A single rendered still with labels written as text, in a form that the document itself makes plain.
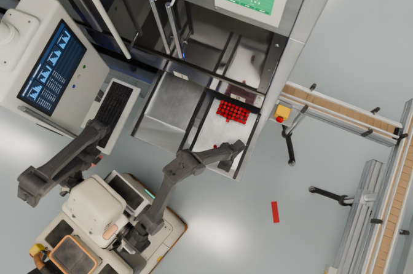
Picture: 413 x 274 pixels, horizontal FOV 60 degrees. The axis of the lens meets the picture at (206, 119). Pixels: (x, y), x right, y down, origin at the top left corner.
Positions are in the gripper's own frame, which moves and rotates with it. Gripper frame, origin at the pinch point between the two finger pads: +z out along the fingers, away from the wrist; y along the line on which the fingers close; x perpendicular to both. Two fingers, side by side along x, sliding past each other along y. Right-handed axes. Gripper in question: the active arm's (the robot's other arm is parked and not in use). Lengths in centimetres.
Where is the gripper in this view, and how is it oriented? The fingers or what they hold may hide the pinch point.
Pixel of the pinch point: (225, 165)
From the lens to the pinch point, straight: 196.3
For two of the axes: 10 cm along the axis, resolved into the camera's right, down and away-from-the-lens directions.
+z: -0.3, 4.0, 9.2
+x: -9.1, -4.0, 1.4
